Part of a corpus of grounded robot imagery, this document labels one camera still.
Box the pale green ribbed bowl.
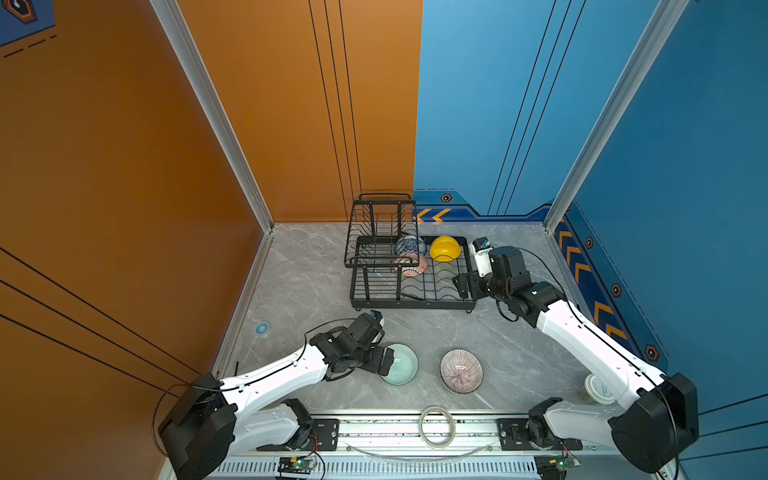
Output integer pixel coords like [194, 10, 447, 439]
[382, 344, 419, 386]

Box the yellow bowl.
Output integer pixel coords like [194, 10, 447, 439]
[429, 235, 462, 263]

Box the blue floral bowl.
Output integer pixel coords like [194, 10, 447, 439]
[394, 234, 427, 255]

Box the pink striped bowl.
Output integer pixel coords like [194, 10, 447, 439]
[440, 349, 484, 394]

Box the orange patterned bowl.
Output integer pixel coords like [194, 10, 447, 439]
[396, 252, 428, 278]

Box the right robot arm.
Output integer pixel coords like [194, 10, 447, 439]
[454, 237, 699, 474]

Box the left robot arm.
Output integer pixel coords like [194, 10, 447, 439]
[153, 310, 394, 479]

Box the clear tape roll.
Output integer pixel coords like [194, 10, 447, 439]
[417, 406, 457, 449]

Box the left green circuit board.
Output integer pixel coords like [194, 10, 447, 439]
[277, 456, 318, 478]

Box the green circuit board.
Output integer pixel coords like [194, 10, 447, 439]
[277, 456, 318, 478]
[534, 456, 581, 480]

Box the white lidded cup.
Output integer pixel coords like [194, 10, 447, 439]
[584, 374, 616, 405]

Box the right green circuit board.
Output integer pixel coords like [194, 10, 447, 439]
[534, 456, 581, 480]

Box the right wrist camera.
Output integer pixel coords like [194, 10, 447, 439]
[470, 237, 493, 277]

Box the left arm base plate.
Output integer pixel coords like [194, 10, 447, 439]
[257, 418, 340, 452]

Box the black wire dish rack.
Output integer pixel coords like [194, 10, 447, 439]
[344, 193, 476, 313]

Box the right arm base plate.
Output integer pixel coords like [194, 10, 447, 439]
[496, 417, 583, 451]

